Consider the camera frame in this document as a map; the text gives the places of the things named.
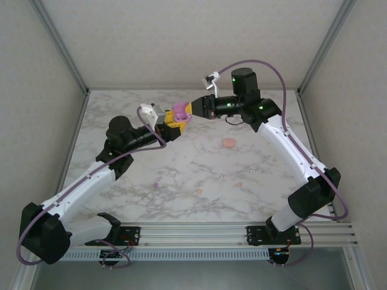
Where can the aluminium side rail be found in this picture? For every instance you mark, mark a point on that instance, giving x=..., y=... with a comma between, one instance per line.
x=78, y=121
x=308, y=121

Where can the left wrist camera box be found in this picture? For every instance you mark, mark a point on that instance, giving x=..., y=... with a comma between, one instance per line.
x=151, y=113

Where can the right aluminium side rail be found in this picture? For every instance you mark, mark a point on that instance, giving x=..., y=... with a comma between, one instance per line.
x=308, y=121

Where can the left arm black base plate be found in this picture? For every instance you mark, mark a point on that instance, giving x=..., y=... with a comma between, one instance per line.
x=131, y=234

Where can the purple earbud charging case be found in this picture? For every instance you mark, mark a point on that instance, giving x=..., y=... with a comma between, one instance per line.
x=180, y=107

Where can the aluminium table edge rail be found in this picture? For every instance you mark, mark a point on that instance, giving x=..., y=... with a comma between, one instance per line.
x=193, y=235

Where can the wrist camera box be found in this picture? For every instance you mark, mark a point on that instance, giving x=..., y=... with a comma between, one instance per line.
x=215, y=75
x=151, y=113

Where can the right aluminium frame post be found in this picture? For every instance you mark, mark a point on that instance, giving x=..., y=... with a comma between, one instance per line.
x=326, y=45

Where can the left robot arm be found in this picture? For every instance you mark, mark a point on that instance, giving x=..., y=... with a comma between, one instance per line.
x=84, y=184

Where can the orange earbud charging case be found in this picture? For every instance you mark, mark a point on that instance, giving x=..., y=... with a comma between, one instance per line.
x=228, y=143

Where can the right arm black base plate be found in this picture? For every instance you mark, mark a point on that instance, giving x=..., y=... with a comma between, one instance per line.
x=255, y=235

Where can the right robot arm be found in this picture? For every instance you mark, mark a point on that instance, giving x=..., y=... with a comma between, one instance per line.
x=290, y=151

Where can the left aluminium frame post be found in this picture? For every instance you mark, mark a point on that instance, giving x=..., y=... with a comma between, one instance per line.
x=61, y=45

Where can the left aluminium side rail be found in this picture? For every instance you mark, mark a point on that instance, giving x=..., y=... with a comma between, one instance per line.
x=78, y=121

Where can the aluminium frame post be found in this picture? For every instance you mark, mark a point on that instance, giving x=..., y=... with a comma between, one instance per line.
x=326, y=45
x=61, y=45

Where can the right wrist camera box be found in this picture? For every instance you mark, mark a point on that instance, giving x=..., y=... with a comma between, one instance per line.
x=215, y=75

